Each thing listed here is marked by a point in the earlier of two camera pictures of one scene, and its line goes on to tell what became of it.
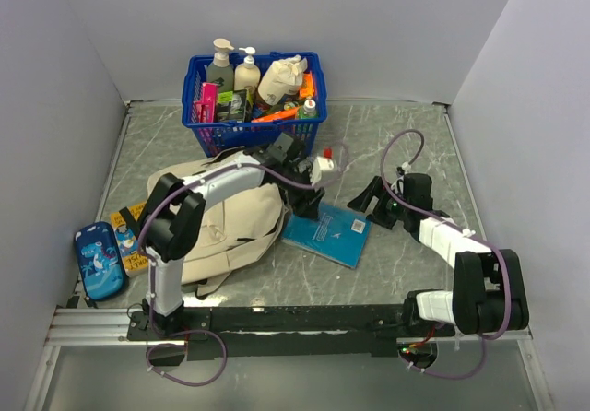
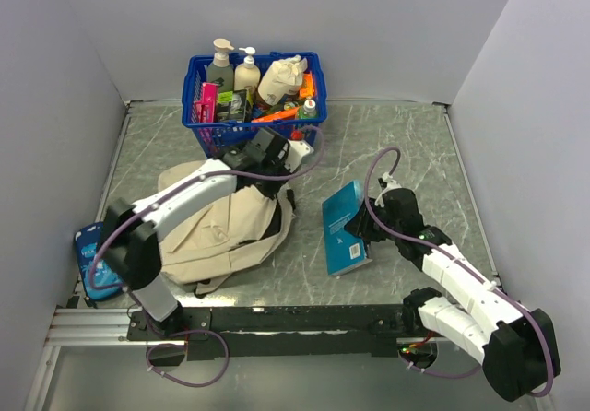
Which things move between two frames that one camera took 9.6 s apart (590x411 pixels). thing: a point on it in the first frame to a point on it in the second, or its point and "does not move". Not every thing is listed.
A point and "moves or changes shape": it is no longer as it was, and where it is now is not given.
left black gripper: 306,203 to 272,191
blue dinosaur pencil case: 100,260 does not move
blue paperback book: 337,234 moves or changes shape
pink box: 206,108 does not move
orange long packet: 289,113 does not move
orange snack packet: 307,87 does not move
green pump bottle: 220,67 does not move
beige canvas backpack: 236,230 does not move
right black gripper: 361,202 to 360,223
